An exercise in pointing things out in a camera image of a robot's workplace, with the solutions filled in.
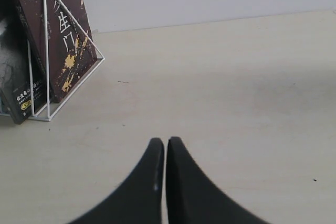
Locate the dark brown gold-leaf book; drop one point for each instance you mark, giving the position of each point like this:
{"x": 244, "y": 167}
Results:
{"x": 59, "y": 35}

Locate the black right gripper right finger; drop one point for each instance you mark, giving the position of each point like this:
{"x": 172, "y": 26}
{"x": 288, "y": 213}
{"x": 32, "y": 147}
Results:
{"x": 191, "y": 197}

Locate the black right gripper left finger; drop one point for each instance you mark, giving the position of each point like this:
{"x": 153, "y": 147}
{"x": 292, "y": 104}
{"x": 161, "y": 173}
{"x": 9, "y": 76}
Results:
{"x": 138, "y": 198}

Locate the white wire book rack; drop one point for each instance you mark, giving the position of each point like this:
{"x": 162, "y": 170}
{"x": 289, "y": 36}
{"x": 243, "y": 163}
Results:
{"x": 46, "y": 51}

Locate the black grey portrait book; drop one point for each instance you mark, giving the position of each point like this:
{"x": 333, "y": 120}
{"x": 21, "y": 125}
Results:
{"x": 14, "y": 69}

